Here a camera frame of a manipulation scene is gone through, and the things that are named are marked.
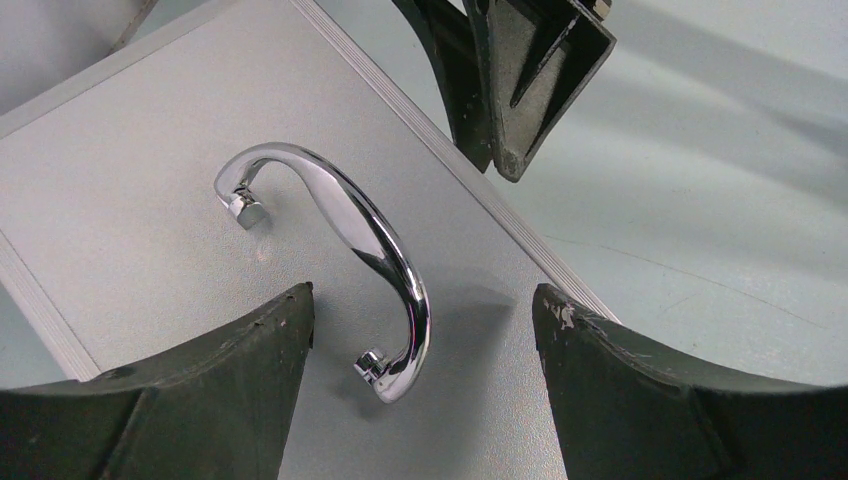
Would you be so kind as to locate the silver metal case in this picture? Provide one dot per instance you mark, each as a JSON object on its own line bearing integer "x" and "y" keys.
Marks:
{"x": 115, "y": 246}

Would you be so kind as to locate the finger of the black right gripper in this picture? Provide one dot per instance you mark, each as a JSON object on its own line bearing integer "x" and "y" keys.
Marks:
{"x": 446, "y": 36}
{"x": 535, "y": 58}

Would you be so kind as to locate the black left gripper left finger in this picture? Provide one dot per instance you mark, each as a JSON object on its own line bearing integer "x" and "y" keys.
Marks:
{"x": 219, "y": 406}

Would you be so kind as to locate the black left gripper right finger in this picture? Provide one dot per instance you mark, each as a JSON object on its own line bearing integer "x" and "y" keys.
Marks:
{"x": 626, "y": 406}

